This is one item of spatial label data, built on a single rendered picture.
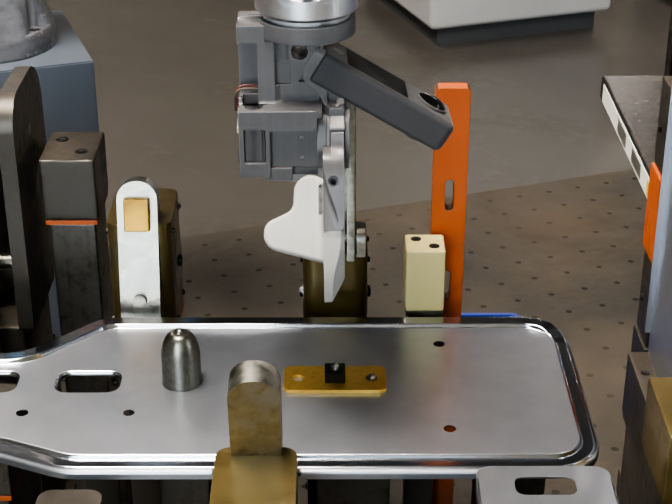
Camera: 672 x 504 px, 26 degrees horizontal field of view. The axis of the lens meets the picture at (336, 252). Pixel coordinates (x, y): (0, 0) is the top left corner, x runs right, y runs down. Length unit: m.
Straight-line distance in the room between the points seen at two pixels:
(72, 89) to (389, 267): 0.59
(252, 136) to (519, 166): 3.09
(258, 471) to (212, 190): 2.97
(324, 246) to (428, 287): 0.24
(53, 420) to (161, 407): 0.08
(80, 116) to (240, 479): 0.73
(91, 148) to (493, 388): 0.43
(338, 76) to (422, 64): 3.84
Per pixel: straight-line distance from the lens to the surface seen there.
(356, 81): 1.07
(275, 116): 1.06
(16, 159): 1.29
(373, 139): 4.29
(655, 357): 1.24
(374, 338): 1.26
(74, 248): 1.37
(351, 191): 1.27
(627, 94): 1.75
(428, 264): 1.27
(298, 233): 1.07
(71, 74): 1.64
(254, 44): 1.08
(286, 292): 1.96
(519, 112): 4.52
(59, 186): 1.34
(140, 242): 1.31
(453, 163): 1.28
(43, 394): 1.21
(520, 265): 2.05
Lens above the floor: 1.64
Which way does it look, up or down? 27 degrees down
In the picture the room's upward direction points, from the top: straight up
